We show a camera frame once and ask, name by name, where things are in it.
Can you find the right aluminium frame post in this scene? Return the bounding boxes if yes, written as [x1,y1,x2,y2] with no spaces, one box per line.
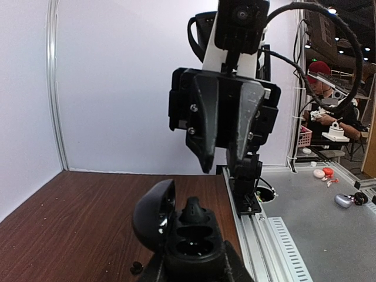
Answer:
[287,10,307,173]

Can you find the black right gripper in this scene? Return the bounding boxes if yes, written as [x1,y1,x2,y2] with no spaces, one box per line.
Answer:
[168,68,281,179]

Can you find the pink plastic basket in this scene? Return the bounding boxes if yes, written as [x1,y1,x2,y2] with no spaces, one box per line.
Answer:
[297,125,312,148]

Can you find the red white earbud case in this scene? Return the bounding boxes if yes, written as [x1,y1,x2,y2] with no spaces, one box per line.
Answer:
[313,167,339,187]

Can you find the black oval charging case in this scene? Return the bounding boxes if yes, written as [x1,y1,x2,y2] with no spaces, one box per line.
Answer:
[132,179,225,281]

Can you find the aluminium frame post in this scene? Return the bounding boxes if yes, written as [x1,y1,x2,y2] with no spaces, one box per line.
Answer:
[46,0,69,170]
[287,10,307,173]

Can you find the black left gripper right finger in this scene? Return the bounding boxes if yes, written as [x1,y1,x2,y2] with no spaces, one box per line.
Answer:
[223,240,254,282]

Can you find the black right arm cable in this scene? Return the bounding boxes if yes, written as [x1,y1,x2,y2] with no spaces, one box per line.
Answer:
[258,2,365,114]

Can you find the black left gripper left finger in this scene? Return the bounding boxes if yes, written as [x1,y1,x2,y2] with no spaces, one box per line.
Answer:
[137,253,165,282]

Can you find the person in red cap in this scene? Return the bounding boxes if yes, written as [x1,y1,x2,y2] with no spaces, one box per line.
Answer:
[305,61,365,142]

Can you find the black earbud small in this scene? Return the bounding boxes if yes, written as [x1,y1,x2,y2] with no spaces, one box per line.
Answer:
[179,197,207,224]

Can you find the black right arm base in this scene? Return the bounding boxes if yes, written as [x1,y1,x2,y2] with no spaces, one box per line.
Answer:
[216,150,263,217]

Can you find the left aluminium frame post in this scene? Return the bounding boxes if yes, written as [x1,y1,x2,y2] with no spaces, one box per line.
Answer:
[46,0,69,170]

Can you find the silver earbud case outside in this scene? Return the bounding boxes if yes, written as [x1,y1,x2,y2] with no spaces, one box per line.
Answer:
[334,193,354,209]

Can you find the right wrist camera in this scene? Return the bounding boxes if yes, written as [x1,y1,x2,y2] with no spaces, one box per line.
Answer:
[202,1,270,78]

